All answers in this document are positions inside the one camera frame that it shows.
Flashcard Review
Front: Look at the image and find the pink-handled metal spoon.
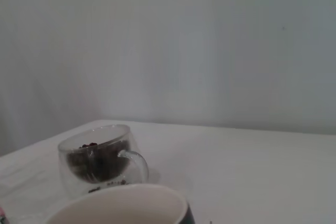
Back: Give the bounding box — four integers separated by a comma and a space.
0, 205, 10, 224

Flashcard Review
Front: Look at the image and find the dark grey ceramic mug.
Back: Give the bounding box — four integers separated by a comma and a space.
44, 183, 196, 224

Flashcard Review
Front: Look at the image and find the heap of coffee beans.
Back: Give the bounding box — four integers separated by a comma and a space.
66, 140, 131, 183

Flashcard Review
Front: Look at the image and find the clear double-wall glass cup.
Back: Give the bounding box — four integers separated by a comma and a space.
57, 124, 150, 201

